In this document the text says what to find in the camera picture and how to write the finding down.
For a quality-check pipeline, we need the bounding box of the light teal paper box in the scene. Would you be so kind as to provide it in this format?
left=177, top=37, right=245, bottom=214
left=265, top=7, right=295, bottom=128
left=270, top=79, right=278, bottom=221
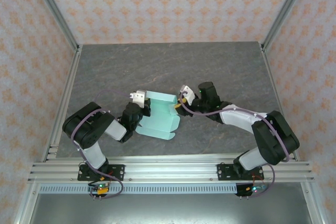
left=135, top=90, right=181, bottom=141

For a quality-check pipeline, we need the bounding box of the grey metal sheet panel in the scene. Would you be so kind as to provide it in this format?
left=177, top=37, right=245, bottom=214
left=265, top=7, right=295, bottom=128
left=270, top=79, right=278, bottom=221
left=15, top=194, right=320, bottom=224

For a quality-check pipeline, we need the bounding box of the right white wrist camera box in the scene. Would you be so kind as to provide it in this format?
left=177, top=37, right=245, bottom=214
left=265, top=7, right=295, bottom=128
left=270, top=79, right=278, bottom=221
left=179, top=84, right=197, bottom=103

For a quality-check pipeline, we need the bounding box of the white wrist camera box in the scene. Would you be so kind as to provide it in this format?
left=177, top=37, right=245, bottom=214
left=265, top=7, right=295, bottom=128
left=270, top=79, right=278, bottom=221
left=179, top=84, right=197, bottom=103
left=129, top=89, right=146, bottom=109

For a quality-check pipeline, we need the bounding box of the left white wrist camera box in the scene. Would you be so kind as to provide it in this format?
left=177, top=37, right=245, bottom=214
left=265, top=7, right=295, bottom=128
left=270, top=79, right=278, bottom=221
left=129, top=89, right=146, bottom=109

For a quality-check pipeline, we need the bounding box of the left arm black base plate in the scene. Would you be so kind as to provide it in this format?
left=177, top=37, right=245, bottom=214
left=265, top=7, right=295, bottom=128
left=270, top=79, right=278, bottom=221
left=77, top=164, right=125, bottom=182

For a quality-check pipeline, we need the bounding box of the aluminium mounting rail beam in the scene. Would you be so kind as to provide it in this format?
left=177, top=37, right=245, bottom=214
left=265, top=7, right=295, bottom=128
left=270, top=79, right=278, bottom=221
left=27, top=155, right=314, bottom=183

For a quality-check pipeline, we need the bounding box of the aluminium table side rail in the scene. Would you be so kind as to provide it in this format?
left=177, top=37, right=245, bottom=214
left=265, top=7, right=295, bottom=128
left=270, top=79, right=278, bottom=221
left=259, top=42, right=300, bottom=162
left=40, top=45, right=83, bottom=162

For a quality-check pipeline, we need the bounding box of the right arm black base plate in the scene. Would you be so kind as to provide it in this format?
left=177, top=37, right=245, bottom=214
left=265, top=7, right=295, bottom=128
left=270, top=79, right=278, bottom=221
left=217, top=163, right=265, bottom=182

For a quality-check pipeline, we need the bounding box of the grey slotted cable duct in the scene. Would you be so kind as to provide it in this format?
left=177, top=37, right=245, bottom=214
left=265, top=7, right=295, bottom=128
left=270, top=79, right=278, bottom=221
left=39, top=185, right=238, bottom=195

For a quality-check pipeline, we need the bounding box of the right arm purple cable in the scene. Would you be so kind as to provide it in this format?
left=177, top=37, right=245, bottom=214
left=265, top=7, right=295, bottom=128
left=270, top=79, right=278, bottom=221
left=179, top=90, right=291, bottom=199

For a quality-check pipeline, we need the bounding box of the aluminium frame post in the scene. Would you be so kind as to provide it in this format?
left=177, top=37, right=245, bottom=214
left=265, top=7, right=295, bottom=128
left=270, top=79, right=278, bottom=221
left=261, top=0, right=313, bottom=51
left=28, top=0, right=81, bottom=51

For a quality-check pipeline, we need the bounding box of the aluminium frame strut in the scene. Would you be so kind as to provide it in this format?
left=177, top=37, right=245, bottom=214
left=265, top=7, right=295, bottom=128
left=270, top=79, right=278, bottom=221
left=300, top=182, right=326, bottom=224
left=13, top=183, right=40, bottom=224

